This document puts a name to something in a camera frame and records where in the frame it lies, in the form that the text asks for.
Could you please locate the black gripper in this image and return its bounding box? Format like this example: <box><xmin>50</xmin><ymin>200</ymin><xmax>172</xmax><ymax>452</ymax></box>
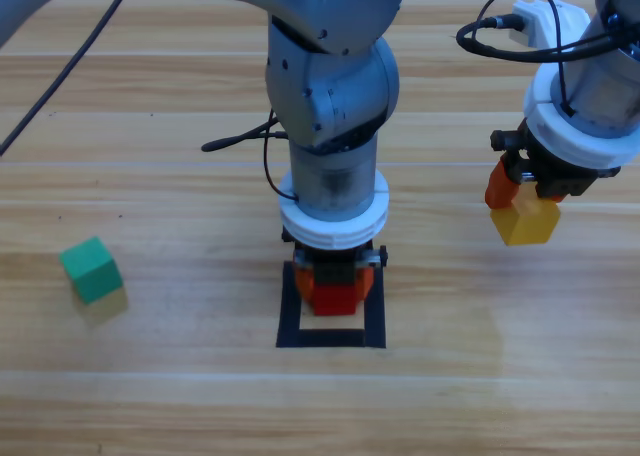
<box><xmin>483</xmin><ymin>128</ymin><xmax>621</xmax><ymax>211</ymax></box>
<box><xmin>281</xmin><ymin>225</ymin><xmax>389</xmax><ymax>307</ymax></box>

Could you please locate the red wooden cube block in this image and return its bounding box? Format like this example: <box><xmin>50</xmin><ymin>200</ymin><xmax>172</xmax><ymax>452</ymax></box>
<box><xmin>313</xmin><ymin>283</ymin><xmax>359</xmax><ymax>317</ymax></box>

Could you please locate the yellow wooden cube block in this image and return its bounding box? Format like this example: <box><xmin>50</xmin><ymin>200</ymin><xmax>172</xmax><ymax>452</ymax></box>
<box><xmin>489</xmin><ymin>190</ymin><xmax>562</xmax><ymax>247</ymax></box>

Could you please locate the green wooden cube block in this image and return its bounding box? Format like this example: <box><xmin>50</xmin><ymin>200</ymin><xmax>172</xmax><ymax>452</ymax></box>
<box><xmin>58</xmin><ymin>235</ymin><xmax>124</xmax><ymax>306</ymax></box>

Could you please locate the black tape square outline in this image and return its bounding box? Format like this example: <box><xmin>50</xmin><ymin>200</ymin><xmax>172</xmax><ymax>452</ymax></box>
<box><xmin>275</xmin><ymin>259</ymin><xmax>388</xmax><ymax>350</ymax></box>

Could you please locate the white wrist mount ring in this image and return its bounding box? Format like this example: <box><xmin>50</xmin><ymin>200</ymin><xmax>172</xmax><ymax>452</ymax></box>
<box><xmin>278</xmin><ymin>168</ymin><xmax>390</xmax><ymax>251</ymax></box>
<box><xmin>522</xmin><ymin>60</ymin><xmax>640</xmax><ymax>170</ymax></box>

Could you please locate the thin black wrist wire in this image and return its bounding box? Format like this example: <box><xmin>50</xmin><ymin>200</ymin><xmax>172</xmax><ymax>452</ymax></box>
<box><xmin>477</xmin><ymin>0</ymin><xmax>574</xmax><ymax>115</ymax></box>
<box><xmin>262</xmin><ymin>108</ymin><xmax>301</xmax><ymax>202</ymax></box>

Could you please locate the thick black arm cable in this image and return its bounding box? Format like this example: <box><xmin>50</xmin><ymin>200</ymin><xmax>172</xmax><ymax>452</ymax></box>
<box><xmin>455</xmin><ymin>14</ymin><xmax>624</xmax><ymax>65</ymax></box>

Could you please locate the thick black wrist cable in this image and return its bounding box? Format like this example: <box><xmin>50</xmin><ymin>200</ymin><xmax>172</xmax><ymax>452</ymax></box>
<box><xmin>201</xmin><ymin>120</ymin><xmax>291</xmax><ymax>153</ymax></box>

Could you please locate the long black arm cable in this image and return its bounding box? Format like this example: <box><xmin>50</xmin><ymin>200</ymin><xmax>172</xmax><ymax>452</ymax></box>
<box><xmin>0</xmin><ymin>0</ymin><xmax>139</xmax><ymax>158</ymax></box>

